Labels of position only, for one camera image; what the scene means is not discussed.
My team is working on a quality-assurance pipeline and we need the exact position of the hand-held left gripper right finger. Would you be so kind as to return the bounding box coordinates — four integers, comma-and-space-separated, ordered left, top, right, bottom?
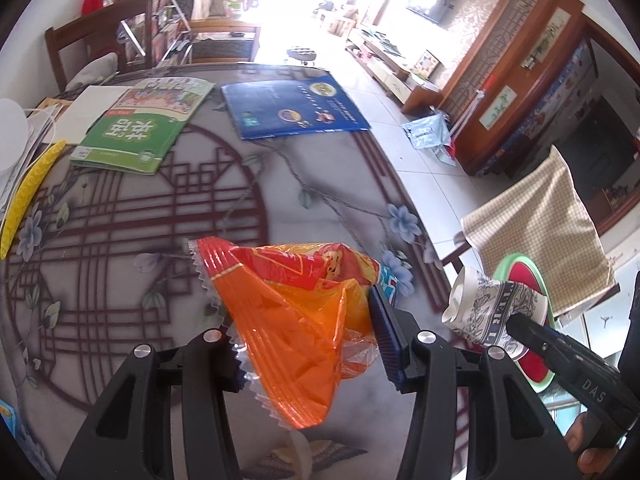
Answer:
369, 285, 571, 480

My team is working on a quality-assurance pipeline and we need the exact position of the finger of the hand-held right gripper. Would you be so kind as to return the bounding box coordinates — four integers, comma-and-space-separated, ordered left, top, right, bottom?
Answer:
505, 312, 566, 361

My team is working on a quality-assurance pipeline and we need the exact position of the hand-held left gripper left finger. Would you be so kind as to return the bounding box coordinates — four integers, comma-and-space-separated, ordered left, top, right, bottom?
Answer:
59, 329, 241, 480

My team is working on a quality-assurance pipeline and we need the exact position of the patterned paper cup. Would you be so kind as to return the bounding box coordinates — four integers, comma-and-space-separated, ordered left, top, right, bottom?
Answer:
441, 266, 548, 361

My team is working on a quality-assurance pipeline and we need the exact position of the red bin with green rim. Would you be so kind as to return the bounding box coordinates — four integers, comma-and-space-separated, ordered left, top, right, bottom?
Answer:
492, 254, 558, 396

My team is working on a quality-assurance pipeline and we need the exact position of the orange snack wrapper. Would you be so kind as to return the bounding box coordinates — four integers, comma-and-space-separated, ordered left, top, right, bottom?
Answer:
187, 236, 401, 431

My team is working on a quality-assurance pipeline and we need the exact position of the person's right hand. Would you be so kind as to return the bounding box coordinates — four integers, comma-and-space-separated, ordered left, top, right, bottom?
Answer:
565, 410, 626, 477

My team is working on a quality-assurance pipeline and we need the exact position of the beige checked cloth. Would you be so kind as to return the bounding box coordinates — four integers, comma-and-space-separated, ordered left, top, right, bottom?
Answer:
460, 145, 621, 318

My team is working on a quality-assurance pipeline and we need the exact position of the colourful plastic toy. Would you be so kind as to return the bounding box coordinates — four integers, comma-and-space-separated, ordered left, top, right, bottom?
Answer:
0, 399, 21, 461

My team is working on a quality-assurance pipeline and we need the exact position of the light blue plastic bag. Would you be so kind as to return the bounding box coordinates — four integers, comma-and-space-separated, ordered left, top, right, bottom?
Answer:
401, 112, 453, 150

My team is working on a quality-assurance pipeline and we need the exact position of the white mop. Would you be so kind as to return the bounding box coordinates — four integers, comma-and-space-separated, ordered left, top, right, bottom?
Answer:
450, 87, 488, 136

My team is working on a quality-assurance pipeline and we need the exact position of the green textbook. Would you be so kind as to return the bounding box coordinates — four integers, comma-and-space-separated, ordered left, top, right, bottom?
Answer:
69, 77, 217, 176

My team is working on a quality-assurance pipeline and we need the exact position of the yellow ridged plastic strip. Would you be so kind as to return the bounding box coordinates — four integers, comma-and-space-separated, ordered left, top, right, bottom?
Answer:
0, 140, 67, 261

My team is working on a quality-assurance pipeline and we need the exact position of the blue book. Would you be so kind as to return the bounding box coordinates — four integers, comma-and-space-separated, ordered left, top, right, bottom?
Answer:
221, 75, 372, 141

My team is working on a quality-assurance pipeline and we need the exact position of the low television cabinet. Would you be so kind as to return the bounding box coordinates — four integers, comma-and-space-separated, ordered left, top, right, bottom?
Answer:
345, 27, 443, 116

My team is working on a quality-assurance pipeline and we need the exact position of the wooden lattice screen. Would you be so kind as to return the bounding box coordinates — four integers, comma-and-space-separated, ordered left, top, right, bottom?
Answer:
440, 0, 586, 176

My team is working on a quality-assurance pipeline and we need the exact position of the small framed picture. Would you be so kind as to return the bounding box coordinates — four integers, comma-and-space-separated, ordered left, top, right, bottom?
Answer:
412, 50, 441, 78

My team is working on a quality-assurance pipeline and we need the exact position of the round rolling stool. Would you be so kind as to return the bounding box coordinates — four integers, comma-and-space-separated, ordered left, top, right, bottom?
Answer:
286, 46, 321, 67

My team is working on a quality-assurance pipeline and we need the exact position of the grey seat cushion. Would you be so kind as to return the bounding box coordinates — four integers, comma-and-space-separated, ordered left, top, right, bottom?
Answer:
65, 52, 121, 91

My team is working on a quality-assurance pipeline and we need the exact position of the wooden coffee table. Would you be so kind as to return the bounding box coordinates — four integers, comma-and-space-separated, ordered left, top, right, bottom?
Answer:
187, 17, 263, 66

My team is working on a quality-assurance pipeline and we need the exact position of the light wooden side table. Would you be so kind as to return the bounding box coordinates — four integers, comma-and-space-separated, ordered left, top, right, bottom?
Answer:
320, 7, 361, 36

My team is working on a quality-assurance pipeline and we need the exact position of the dark wooden chair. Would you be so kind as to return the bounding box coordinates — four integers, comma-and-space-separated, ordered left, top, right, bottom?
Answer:
45, 0, 156, 93

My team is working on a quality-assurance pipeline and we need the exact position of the wire book rack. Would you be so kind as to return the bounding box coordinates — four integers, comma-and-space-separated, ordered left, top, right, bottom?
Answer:
117, 0, 198, 68

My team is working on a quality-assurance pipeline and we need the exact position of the wall television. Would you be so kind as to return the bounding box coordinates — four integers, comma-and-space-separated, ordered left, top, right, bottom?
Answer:
406, 0, 451, 25

